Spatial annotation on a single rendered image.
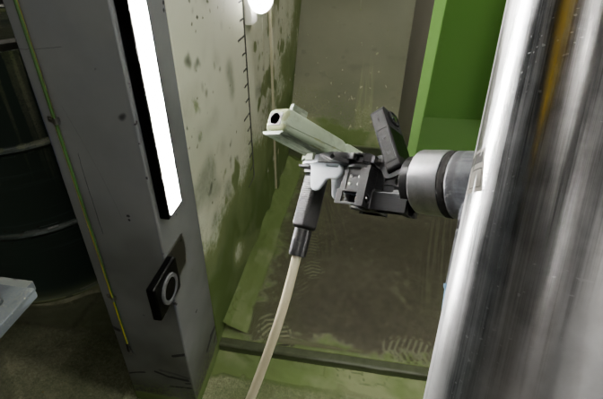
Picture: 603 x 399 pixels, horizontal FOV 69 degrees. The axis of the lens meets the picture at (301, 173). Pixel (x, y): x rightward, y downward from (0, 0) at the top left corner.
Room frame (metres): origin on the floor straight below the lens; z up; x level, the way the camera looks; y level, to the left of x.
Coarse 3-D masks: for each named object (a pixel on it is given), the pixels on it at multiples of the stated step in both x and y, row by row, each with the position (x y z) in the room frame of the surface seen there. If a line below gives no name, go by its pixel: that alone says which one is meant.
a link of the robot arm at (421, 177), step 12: (420, 156) 0.51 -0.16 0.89; (432, 156) 0.50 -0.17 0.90; (408, 168) 0.50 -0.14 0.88; (420, 168) 0.49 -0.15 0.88; (432, 168) 0.48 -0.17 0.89; (408, 180) 0.48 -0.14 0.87; (420, 180) 0.47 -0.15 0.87; (432, 180) 0.47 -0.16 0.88; (408, 192) 0.48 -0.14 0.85; (420, 192) 0.47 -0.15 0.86; (432, 192) 0.46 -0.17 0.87; (420, 204) 0.47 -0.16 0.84; (432, 204) 0.46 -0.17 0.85; (444, 216) 0.46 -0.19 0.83
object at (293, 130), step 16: (272, 112) 0.63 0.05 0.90; (288, 112) 0.61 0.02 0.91; (304, 112) 0.66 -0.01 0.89; (272, 128) 0.61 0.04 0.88; (288, 128) 0.60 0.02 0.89; (304, 128) 0.62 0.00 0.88; (320, 128) 0.64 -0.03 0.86; (288, 144) 0.62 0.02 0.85; (304, 144) 0.61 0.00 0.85; (320, 144) 0.63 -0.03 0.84; (336, 144) 0.66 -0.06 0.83; (304, 176) 0.63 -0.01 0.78; (304, 192) 0.60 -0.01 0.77; (320, 192) 0.60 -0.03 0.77; (304, 208) 0.58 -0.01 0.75; (320, 208) 0.59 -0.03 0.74; (304, 224) 0.56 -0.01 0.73; (304, 240) 0.55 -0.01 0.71; (304, 256) 0.53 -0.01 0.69
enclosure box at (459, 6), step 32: (416, 0) 1.34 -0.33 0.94; (448, 0) 1.35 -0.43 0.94; (480, 0) 1.33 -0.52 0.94; (416, 32) 1.23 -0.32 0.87; (448, 32) 1.36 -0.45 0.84; (480, 32) 1.35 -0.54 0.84; (416, 64) 1.14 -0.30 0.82; (448, 64) 1.38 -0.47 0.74; (480, 64) 1.37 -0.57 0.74; (416, 96) 1.05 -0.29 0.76; (448, 96) 1.40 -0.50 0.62; (480, 96) 1.39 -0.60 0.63; (416, 128) 1.06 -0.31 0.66; (448, 128) 1.36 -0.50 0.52
